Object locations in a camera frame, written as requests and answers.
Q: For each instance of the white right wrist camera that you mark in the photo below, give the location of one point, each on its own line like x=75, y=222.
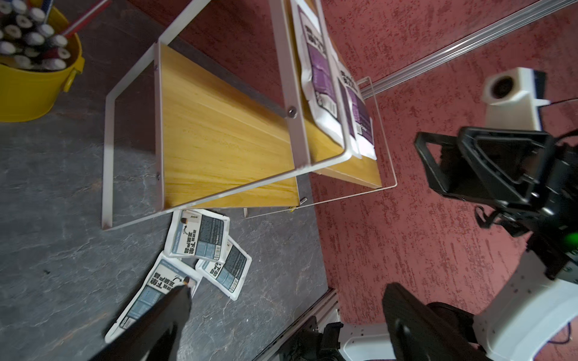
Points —
x=513, y=99

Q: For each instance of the right aluminium corner post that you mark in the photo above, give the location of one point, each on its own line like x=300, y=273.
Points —
x=489, y=33

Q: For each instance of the aluminium mounting rail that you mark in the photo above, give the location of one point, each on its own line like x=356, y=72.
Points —
x=324, y=311

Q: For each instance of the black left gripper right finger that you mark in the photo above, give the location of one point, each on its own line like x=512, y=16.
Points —
x=436, y=331

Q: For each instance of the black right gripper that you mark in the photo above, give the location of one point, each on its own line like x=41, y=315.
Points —
x=512, y=170

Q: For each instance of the yellow pen cup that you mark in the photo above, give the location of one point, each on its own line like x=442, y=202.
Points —
x=28, y=95

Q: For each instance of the wooden shelf with white frame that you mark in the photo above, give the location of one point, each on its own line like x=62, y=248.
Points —
x=216, y=147

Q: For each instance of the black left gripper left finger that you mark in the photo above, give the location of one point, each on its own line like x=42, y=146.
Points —
x=157, y=334

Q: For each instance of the pens in cup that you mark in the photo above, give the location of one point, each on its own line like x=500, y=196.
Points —
x=31, y=39

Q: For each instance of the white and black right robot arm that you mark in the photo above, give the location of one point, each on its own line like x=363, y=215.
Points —
x=526, y=314

